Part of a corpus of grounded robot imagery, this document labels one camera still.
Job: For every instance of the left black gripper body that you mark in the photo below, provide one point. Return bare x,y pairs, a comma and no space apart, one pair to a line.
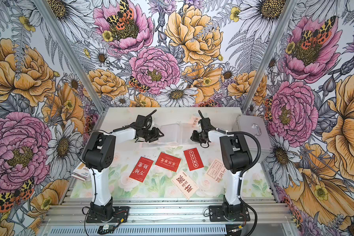
147,133

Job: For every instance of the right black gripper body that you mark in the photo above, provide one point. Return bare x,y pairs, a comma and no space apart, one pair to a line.
198,136

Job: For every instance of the pink photo album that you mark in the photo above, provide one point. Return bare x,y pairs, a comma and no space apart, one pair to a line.
174,135

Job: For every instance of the cream card with red characters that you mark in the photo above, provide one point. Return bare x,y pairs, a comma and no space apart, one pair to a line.
185,184

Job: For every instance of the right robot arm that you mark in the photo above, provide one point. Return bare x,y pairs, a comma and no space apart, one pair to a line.
235,157

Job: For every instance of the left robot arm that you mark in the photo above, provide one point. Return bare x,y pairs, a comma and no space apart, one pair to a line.
98,155

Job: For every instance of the small pink card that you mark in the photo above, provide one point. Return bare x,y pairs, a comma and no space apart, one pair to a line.
194,121

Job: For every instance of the red card with round emblem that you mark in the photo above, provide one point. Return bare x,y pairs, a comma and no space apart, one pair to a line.
193,159

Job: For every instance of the red landscape greeting card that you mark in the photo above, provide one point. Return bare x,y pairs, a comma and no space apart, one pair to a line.
168,162

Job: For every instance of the cream card with framed text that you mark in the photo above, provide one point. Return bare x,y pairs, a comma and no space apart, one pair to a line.
216,170

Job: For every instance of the red card with white characters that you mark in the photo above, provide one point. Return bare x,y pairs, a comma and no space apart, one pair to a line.
141,169

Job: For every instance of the silver metal case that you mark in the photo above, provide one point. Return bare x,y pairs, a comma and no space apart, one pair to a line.
255,126

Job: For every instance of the red and white box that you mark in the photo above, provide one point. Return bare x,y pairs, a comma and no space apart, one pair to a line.
81,172

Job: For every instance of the small green circuit board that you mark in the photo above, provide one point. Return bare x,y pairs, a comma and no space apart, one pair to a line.
106,229

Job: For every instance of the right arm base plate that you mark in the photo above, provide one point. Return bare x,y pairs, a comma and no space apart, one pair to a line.
224,213

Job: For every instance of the aluminium rail frame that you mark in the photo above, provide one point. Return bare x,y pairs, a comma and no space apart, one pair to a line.
159,216

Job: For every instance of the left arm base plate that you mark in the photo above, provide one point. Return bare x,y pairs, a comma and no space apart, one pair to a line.
110,214

